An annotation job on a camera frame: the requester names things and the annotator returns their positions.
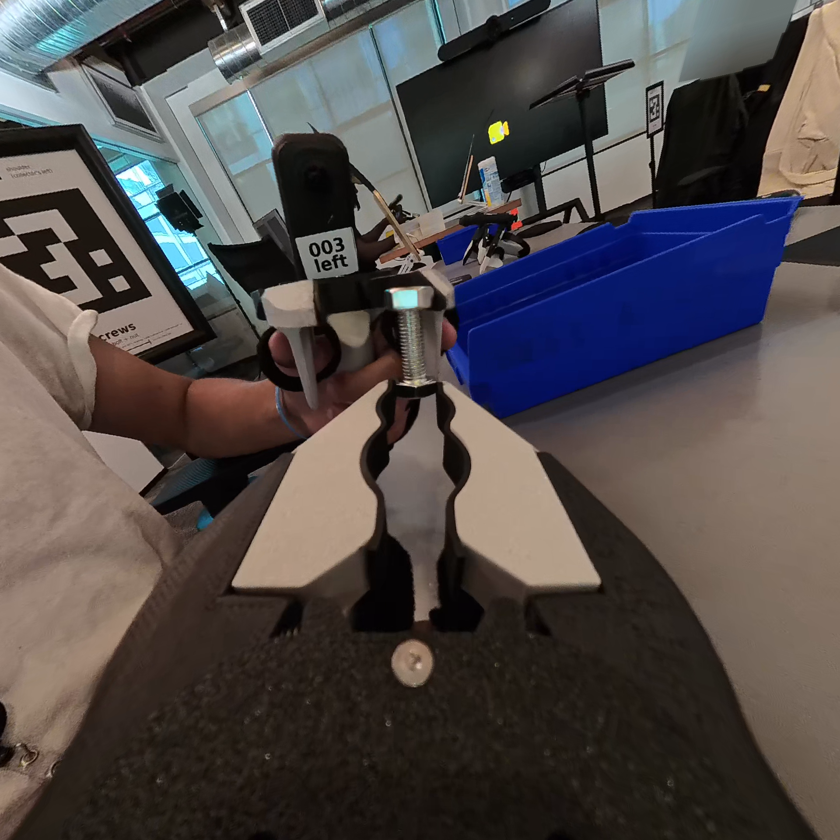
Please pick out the white wipes canister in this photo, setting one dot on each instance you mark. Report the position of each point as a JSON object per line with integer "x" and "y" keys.
{"x": 491, "y": 180}

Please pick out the silver air duct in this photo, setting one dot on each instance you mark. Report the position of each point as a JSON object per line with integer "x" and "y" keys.
{"x": 65, "y": 26}
{"x": 229, "y": 56}

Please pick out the large black television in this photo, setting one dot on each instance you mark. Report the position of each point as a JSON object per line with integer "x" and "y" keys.
{"x": 525, "y": 98}

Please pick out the white vent grille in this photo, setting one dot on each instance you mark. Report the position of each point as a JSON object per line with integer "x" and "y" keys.
{"x": 282, "y": 19}

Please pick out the person's white shirt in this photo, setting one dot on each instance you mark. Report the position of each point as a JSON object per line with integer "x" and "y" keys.
{"x": 65, "y": 525}

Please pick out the beige jacket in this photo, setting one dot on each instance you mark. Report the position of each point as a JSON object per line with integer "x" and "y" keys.
{"x": 807, "y": 118}

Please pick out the black hanging speaker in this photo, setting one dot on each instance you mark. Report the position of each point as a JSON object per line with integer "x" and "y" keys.
{"x": 178, "y": 207}

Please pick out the black and white gripper tool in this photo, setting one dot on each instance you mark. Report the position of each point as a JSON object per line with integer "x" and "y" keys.
{"x": 495, "y": 246}

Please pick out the person's left forearm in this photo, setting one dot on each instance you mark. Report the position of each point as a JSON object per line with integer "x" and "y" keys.
{"x": 197, "y": 413}

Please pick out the black office chair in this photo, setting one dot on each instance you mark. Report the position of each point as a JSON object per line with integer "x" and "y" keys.
{"x": 256, "y": 262}

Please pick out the wooden rod on white base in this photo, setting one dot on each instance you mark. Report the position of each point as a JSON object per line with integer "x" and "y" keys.
{"x": 410, "y": 266}

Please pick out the steel hex bolt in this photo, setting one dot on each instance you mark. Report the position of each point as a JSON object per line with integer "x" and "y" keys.
{"x": 410, "y": 300}

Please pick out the blue wristband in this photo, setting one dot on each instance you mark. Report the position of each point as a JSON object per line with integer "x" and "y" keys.
{"x": 282, "y": 413}

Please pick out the yellow sticky note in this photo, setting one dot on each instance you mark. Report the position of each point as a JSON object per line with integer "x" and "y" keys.
{"x": 499, "y": 131}

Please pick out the small tag sign on stand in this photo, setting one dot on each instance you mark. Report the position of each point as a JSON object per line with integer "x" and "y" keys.
{"x": 655, "y": 108}

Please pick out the blue plastic bin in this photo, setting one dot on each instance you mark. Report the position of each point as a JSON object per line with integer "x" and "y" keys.
{"x": 453, "y": 248}
{"x": 623, "y": 315}

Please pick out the person's left hand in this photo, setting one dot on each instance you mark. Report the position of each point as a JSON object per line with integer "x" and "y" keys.
{"x": 348, "y": 394}

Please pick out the dark cloth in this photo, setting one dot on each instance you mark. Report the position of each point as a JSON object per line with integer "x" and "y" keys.
{"x": 709, "y": 131}

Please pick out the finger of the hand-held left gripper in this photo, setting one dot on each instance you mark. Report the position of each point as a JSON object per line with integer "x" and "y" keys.
{"x": 354, "y": 341}
{"x": 289, "y": 305}

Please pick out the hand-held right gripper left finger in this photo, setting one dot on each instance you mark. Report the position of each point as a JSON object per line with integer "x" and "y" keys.
{"x": 308, "y": 518}

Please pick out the grey desk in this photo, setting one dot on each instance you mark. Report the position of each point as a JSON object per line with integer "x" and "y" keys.
{"x": 722, "y": 492}

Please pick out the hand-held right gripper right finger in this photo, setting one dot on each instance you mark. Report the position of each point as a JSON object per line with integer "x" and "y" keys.
{"x": 518, "y": 518}

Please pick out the framed left tag sign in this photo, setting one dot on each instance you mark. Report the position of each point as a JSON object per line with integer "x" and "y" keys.
{"x": 65, "y": 249}

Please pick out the black video bar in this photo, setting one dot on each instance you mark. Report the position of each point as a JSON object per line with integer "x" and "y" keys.
{"x": 492, "y": 33}

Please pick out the wall vent grille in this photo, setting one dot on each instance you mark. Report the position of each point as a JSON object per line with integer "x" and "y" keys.
{"x": 121, "y": 102}

